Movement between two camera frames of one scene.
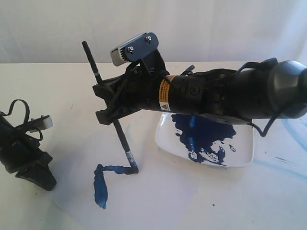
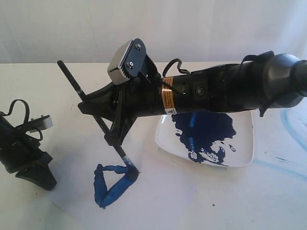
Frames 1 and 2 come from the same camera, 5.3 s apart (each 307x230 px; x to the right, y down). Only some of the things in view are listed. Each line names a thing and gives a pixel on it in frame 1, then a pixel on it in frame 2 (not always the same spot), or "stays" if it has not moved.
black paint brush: [134, 167] to [132, 168]
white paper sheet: [95, 184] stays
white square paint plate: [206, 140] stays
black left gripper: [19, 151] stays
